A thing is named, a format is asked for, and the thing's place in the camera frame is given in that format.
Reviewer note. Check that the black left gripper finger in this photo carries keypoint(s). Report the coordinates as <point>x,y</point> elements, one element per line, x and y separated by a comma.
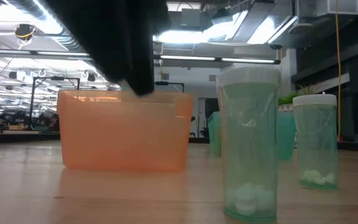
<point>142,87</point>

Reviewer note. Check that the green medicine bottle white cap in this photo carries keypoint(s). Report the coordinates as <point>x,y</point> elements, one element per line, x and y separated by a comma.
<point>315,140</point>
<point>249,149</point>

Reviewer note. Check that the orange translucent plastic bin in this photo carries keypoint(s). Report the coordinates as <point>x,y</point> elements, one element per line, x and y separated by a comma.
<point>123,133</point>

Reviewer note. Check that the green translucent plastic bin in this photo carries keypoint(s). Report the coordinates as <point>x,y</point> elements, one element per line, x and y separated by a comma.
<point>286,137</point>

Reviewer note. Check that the black bent stand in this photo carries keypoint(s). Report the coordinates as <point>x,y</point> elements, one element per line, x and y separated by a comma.
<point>166,83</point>

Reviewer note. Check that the long ceiling light strip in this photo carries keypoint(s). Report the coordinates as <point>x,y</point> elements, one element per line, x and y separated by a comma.
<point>216,58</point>
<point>42,53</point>

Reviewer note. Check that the potted succulent white pot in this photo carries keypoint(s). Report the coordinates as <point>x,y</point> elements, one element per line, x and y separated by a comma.
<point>286,99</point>

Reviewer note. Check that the white ceiling vent box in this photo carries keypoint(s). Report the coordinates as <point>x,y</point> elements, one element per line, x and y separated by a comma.
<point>337,7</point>

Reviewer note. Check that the black frame station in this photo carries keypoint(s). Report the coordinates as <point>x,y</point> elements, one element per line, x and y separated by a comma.
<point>33,102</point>

